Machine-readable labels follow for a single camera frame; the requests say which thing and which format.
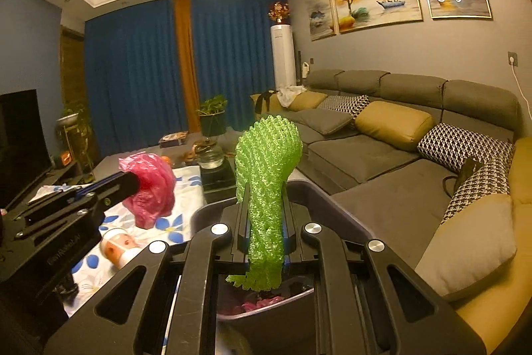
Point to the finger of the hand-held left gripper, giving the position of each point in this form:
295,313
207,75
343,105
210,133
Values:
120,182
62,215

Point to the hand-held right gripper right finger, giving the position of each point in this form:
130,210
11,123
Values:
293,242

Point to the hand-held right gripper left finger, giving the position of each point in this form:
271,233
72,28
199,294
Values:
232,245

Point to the pink plastic bag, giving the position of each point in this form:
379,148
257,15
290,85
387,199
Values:
151,188

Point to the grey plastic bin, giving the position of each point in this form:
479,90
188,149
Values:
320,201

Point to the green foam fruit net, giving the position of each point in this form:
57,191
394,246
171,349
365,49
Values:
266,172

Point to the crumpled pink bag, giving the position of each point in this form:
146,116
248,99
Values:
253,303

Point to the blue floral tablecloth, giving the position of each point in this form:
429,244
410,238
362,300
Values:
185,180

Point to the printed flat box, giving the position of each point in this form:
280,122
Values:
174,138

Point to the plant on tall stand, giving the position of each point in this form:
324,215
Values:
70,122

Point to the black television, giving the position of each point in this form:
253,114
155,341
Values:
20,143

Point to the glass teapot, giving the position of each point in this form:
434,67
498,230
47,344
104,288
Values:
210,157

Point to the blue curtain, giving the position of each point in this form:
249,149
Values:
237,59
133,80

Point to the potted plant in green pot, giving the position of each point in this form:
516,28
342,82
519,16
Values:
212,122

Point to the grey sectional sofa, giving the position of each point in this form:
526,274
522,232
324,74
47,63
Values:
374,159

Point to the grey cushion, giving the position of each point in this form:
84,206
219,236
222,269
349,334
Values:
326,122

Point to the orange curtain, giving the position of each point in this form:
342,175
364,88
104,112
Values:
187,64

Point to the small yellow cushion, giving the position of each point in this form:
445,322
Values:
307,101

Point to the houndstooth cushion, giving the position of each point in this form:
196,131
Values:
345,104
482,193
461,145

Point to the white cloth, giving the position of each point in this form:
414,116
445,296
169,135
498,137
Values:
291,94

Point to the large yellow cushion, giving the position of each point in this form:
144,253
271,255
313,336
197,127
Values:
392,124

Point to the beige cushion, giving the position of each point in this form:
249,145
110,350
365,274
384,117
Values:
469,251

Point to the white standing air conditioner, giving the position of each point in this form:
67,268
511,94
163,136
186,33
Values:
282,59

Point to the artificial flower arrangement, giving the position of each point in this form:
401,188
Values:
277,12

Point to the small landscape painting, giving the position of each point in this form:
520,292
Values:
320,12

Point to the wall socket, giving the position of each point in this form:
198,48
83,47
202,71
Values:
513,59

